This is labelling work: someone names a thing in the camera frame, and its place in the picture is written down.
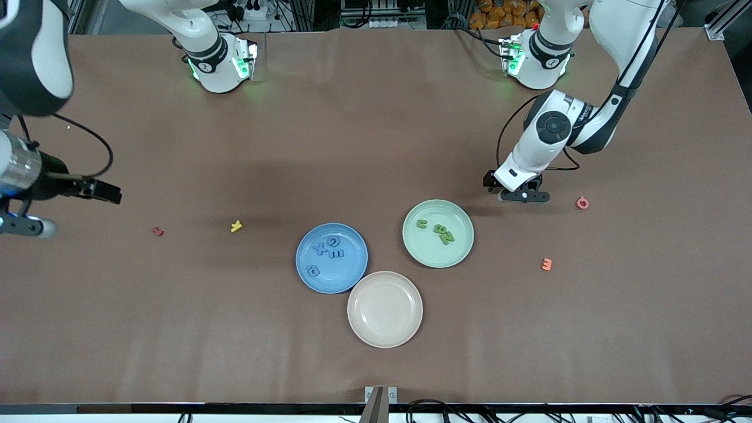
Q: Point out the white power strip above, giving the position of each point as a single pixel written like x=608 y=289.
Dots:
x=252 y=12

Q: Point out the red foam letter G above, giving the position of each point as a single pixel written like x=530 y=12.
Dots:
x=578 y=203

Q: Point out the blue plate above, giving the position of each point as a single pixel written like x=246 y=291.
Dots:
x=346 y=276

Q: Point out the blue foam letter Q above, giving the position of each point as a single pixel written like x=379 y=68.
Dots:
x=316 y=273

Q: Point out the black table edge rail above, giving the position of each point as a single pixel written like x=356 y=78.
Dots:
x=176 y=408

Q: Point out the beige pink plate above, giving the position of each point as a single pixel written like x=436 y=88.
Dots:
x=385 y=309

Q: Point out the yellow foam letter Y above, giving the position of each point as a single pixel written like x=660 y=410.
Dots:
x=236 y=226

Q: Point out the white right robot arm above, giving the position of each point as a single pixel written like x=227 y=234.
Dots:
x=35 y=59

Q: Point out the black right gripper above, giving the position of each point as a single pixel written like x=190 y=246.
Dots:
x=54 y=178

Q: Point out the green foam letter N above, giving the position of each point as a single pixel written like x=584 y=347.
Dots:
x=448 y=238

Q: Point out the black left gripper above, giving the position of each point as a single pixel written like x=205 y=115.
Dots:
x=489 y=179

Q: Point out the grey metal bracket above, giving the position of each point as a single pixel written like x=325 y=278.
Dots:
x=376 y=405

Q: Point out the bag of orange items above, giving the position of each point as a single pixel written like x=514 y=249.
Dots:
x=499 y=14

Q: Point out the aluminium frame post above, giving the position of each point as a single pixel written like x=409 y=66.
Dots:
x=718 y=30

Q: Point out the green plate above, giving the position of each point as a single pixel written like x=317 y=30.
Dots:
x=435 y=255

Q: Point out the blue foam letter X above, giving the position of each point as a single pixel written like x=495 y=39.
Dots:
x=320 y=248

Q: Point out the orange foam letter E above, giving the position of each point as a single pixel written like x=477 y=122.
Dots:
x=546 y=264

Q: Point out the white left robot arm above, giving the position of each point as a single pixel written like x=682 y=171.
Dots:
x=623 y=35

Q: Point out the blue foam letter G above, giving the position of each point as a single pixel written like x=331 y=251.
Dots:
x=330 y=242

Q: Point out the blue foam letter E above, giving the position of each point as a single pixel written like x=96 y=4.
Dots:
x=336 y=254

